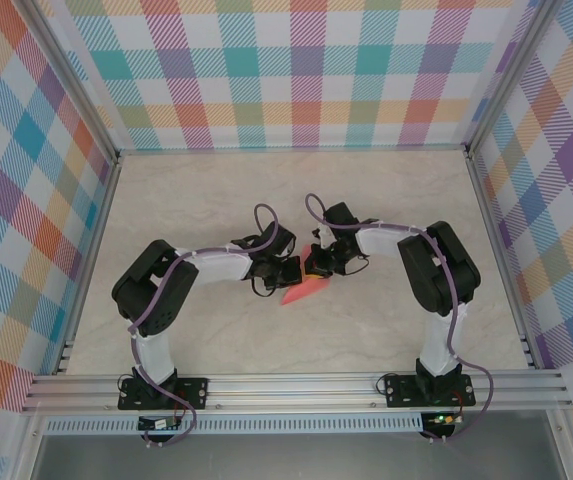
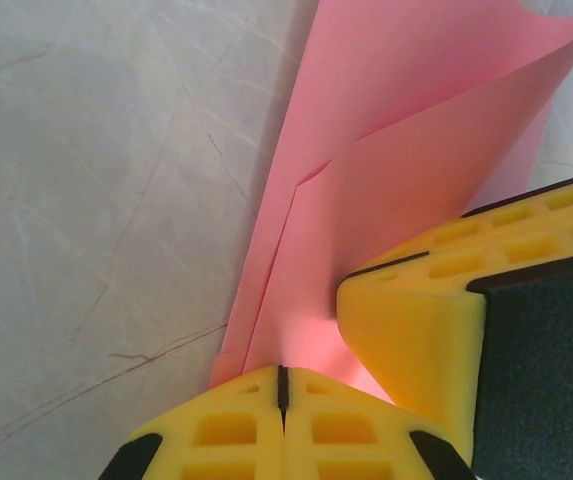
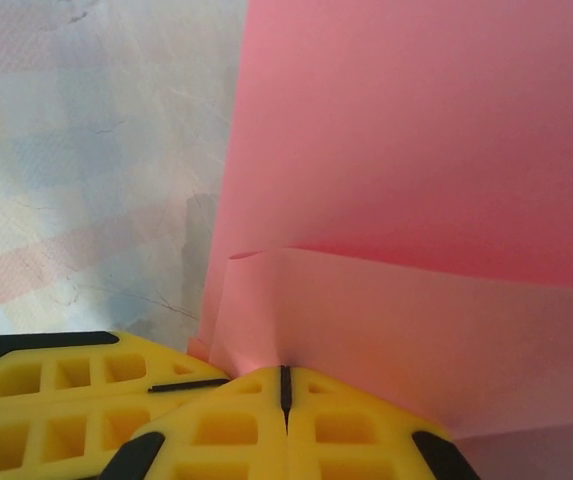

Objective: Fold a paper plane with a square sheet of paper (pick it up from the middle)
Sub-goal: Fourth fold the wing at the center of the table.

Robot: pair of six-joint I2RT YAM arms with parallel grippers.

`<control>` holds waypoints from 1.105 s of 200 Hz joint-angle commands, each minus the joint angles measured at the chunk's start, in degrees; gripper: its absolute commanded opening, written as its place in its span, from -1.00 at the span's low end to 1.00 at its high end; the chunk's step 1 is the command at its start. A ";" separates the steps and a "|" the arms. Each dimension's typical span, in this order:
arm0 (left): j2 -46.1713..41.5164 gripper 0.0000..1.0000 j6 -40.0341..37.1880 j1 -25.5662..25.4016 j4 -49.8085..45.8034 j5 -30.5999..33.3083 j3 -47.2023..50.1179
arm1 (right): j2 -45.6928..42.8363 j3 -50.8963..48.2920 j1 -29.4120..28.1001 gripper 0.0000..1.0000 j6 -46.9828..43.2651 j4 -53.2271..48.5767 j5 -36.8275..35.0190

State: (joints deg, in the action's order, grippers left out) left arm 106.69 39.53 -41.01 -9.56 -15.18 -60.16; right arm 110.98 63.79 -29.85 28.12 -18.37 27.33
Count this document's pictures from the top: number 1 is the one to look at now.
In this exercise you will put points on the pink paper sheet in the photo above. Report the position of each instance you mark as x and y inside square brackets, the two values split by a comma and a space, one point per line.
[306, 292]

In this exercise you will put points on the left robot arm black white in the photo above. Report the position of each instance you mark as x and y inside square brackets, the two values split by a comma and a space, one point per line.
[216, 267]

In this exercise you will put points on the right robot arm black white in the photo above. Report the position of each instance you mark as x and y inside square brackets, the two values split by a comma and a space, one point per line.
[436, 270]

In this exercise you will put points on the grey metal panel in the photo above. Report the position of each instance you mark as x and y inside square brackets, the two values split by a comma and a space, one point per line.
[291, 460]

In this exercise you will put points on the thin aluminium wall rail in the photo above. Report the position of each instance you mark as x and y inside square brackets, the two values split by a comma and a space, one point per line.
[291, 149]

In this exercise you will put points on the long aluminium base rail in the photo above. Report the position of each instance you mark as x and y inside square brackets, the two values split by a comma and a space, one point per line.
[291, 390]

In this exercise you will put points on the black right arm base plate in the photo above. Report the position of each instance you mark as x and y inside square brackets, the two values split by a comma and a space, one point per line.
[401, 390]

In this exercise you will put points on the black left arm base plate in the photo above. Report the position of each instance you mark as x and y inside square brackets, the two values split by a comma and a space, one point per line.
[193, 392]

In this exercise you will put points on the aluminium table edge rail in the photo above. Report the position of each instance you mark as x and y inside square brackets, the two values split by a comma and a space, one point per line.
[502, 265]
[89, 265]

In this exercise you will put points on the aluminium frame post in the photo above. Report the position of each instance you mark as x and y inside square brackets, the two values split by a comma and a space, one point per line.
[511, 80]
[73, 85]

